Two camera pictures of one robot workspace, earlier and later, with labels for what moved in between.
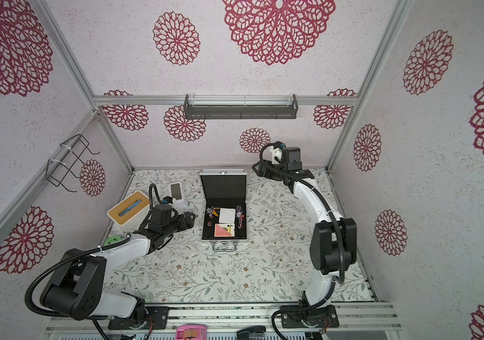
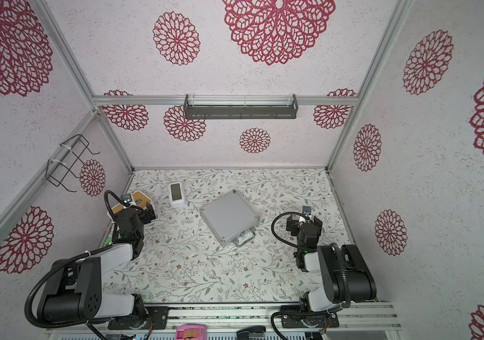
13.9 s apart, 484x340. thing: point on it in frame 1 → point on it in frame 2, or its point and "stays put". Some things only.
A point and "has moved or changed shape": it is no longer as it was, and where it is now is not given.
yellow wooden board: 130,212 stays put
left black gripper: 181,218 → 147,218
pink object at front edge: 191,332 stays put
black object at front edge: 251,333 stays put
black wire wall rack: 66,158 stays put
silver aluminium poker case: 223,207 has moved or changed shape
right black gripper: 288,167 → 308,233
